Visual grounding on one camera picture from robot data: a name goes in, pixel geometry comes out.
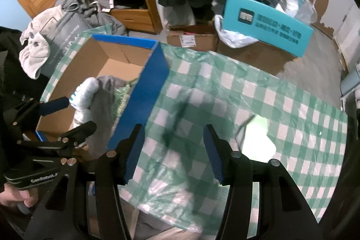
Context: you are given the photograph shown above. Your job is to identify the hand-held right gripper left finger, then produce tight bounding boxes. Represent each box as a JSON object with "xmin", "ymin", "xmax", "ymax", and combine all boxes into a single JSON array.
[{"xmin": 25, "ymin": 123, "xmax": 146, "ymax": 240}]

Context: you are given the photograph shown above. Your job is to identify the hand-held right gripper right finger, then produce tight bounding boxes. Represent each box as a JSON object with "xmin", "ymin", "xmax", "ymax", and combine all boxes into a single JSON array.
[{"xmin": 203, "ymin": 124, "xmax": 324, "ymax": 240}]

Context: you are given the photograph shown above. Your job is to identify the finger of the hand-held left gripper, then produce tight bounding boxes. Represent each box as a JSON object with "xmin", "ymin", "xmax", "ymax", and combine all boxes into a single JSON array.
[
  {"xmin": 17, "ymin": 120, "xmax": 98, "ymax": 150},
  {"xmin": 13, "ymin": 96, "xmax": 71, "ymax": 128}
]

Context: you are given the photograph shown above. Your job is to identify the white and blue sock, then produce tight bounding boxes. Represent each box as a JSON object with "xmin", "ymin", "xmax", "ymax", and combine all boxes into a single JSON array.
[{"xmin": 70, "ymin": 77, "xmax": 100, "ymax": 123}]

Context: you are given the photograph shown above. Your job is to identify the grey sock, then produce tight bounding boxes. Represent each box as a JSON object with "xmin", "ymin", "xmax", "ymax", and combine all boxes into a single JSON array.
[{"xmin": 89, "ymin": 75, "xmax": 136, "ymax": 145}]

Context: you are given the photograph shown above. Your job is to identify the light green cloth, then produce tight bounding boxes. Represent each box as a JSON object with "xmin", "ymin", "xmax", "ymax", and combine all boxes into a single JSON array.
[{"xmin": 241, "ymin": 115, "xmax": 278, "ymax": 163}]

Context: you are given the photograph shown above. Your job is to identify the green glitter cloth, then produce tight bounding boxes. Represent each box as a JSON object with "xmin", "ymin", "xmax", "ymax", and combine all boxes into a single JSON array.
[{"xmin": 112, "ymin": 81, "xmax": 139, "ymax": 123}]

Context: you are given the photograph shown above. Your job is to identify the blue-edged cardboard box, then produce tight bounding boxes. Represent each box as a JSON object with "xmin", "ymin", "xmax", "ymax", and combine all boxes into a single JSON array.
[{"xmin": 36, "ymin": 34, "xmax": 170, "ymax": 151}]

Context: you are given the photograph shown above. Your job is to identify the person's left hand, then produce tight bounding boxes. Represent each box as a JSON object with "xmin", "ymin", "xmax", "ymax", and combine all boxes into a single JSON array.
[{"xmin": 0, "ymin": 182, "xmax": 36, "ymax": 208}]

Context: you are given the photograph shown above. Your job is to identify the person's dark clothing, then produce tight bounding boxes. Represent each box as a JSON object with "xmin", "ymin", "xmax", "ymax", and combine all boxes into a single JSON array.
[{"xmin": 0, "ymin": 26, "xmax": 38, "ymax": 101}]

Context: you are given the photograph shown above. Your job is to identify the grey towel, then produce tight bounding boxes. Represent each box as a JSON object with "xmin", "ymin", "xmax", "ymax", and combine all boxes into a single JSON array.
[{"xmin": 19, "ymin": 7, "xmax": 67, "ymax": 80}]

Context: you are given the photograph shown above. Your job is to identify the green checkered tablecloth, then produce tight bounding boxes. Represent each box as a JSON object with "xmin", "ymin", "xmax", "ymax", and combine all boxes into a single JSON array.
[{"xmin": 41, "ymin": 25, "xmax": 350, "ymax": 230}]

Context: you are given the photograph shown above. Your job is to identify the grey printed bag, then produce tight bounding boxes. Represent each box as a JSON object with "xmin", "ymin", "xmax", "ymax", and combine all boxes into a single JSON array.
[{"xmin": 41, "ymin": 11, "xmax": 94, "ymax": 75}]

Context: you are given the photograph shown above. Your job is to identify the large brown cardboard box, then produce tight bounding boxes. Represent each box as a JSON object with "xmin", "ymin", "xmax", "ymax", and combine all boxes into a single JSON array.
[{"xmin": 216, "ymin": 38, "xmax": 299, "ymax": 75}]

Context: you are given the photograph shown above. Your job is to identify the grey hoodie pile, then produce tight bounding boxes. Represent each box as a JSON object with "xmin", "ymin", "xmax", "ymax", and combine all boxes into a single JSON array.
[{"xmin": 55, "ymin": 0, "xmax": 129, "ymax": 37}]

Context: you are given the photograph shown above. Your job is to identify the labelled brown cardboard box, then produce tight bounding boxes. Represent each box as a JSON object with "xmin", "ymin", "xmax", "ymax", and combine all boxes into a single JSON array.
[{"xmin": 166, "ymin": 26, "xmax": 219, "ymax": 53}]

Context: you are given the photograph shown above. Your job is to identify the crumpled white plastic bag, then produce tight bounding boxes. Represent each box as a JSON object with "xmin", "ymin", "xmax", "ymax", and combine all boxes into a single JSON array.
[{"xmin": 214, "ymin": 14, "xmax": 260, "ymax": 49}]

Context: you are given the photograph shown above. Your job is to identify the teal box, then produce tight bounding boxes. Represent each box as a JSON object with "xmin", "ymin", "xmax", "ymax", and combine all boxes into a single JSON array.
[{"xmin": 222, "ymin": 0, "xmax": 314, "ymax": 58}]

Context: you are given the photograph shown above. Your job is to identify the light grey garment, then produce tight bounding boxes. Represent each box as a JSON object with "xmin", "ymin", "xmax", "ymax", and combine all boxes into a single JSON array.
[{"xmin": 162, "ymin": 2, "xmax": 196, "ymax": 27}]

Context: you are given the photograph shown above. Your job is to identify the light blue bin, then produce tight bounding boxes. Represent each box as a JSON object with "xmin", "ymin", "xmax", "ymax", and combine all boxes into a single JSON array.
[{"xmin": 340, "ymin": 71, "xmax": 360, "ymax": 101}]

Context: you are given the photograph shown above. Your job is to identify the clear plastic bag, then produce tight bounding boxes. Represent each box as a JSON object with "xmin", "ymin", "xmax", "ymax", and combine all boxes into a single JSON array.
[{"xmin": 292, "ymin": 0, "xmax": 322, "ymax": 26}]

